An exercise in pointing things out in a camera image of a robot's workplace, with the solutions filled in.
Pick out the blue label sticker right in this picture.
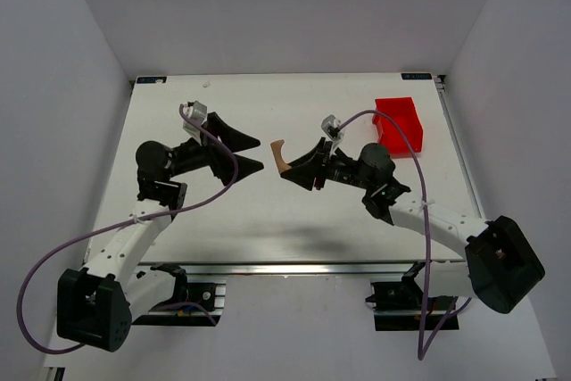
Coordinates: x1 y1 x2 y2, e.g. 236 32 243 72
401 72 433 80

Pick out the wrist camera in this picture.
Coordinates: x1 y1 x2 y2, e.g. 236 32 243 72
320 114 344 153
180 101 208 145

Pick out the blue label sticker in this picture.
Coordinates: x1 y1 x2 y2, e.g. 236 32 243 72
136 76 167 85
401 72 433 80

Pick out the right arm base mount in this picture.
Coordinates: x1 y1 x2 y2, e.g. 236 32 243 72
365 282 459 332

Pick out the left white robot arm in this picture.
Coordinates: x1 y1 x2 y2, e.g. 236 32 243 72
56 104 263 352

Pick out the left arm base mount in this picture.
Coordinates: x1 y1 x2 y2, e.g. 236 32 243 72
134 276 227 327

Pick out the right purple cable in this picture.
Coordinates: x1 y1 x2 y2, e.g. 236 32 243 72
332 108 472 362

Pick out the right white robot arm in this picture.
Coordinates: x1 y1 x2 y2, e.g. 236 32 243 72
270 138 545 314

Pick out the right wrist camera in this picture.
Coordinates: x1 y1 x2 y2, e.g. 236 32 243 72
320 114 344 153

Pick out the purple cable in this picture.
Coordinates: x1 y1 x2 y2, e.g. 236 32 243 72
332 108 472 362
16 103 240 355

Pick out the natural wooden arch block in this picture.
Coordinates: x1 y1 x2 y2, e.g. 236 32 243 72
270 139 292 174

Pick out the red plastic bin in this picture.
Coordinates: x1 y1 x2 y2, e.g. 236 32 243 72
372 97 424 157

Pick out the blue label sticker left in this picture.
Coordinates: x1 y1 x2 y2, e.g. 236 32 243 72
136 76 167 85

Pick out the aluminium table frame rail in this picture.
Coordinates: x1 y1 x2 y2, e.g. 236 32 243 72
128 260 505 277

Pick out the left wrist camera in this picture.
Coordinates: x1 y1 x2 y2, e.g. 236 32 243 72
180 101 208 145

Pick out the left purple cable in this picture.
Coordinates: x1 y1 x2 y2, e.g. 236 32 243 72
16 103 240 355

